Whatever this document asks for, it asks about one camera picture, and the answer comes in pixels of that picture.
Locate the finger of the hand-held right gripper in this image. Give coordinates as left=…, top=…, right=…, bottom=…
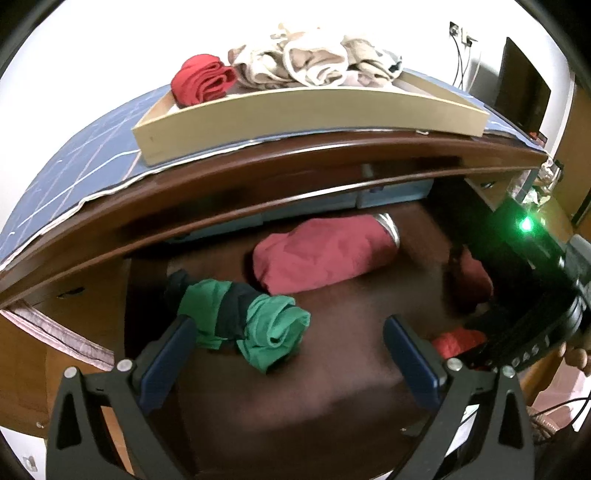
left=464, top=305, right=514, bottom=370

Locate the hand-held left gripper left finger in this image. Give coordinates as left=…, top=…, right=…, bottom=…
left=45, top=314, right=199, bottom=480

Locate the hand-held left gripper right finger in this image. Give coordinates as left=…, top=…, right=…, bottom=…
left=383, top=315, right=536, bottom=480

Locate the small red underwear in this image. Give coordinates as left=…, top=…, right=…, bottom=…
left=431, top=329, right=488, bottom=361

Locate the dark maroon underwear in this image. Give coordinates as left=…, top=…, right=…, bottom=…
left=445, top=247, right=494, bottom=315

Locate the green underwear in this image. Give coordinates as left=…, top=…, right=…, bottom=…
left=166, top=270, right=311, bottom=374

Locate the maroon underwear silver waistband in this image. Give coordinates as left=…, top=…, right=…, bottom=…
left=252, top=213, right=402, bottom=295

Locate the shallow wooden tray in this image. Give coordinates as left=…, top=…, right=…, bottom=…
left=131, top=69, right=491, bottom=166

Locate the bright red underwear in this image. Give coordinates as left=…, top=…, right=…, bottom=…
left=171, top=54, right=238, bottom=106

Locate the grey beige underwear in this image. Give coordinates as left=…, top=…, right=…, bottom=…
left=342, top=36, right=403, bottom=87

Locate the cream white underwear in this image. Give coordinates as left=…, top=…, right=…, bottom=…
left=283, top=36, right=350, bottom=88

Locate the person's right hand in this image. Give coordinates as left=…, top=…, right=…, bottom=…
left=558, top=329, right=591, bottom=371

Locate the cluttered low wooden shelf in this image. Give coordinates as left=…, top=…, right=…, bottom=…
left=466, top=175, right=591, bottom=243

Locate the pink lace cloth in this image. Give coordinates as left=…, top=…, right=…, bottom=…
left=0, top=299, right=115, bottom=372

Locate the pale blue box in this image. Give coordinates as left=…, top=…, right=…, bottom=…
left=358, top=178, right=435, bottom=208

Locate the black monitor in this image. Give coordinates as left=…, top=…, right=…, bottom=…
left=494, top=37, right=552, bottom=130

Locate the blue plaid tablecloth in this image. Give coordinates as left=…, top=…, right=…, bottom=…
left=0, top=69, right=546, bottom=273

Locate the dark wooden dresser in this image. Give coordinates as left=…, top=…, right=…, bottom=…
left=0, top=127, right=552, bottom=480

